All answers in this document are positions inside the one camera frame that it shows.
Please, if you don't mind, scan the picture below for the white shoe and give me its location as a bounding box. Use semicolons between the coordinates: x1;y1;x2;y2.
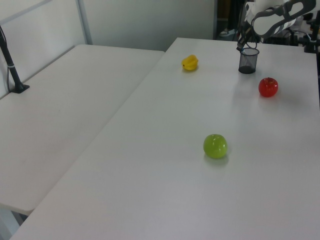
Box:
219;28;237;38

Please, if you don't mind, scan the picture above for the green apple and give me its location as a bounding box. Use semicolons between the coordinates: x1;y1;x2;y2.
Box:
202;133;229;159

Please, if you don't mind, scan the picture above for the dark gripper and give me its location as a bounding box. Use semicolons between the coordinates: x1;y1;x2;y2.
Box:
236;20;255;53

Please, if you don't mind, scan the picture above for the black camera stand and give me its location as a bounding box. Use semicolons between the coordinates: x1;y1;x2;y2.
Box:
303;11;320;54

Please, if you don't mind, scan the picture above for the black mesh pen holder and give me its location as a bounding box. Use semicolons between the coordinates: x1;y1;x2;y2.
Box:
238;47;261;75

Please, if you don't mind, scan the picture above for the white side table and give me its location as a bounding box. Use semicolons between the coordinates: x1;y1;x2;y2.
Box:
0;44;166;216

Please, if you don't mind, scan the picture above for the red apple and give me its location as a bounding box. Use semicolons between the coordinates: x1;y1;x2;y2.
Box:
258;77;279;98

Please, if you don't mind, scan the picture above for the grey partition frame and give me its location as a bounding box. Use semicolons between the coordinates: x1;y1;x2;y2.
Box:
0;0;94;46

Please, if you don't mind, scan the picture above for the black camera stand pole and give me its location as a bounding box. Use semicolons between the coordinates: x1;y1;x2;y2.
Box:
0;24;31;95

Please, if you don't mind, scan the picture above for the yellow starfruit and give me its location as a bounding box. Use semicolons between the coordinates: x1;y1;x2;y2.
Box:
181;54;199;72

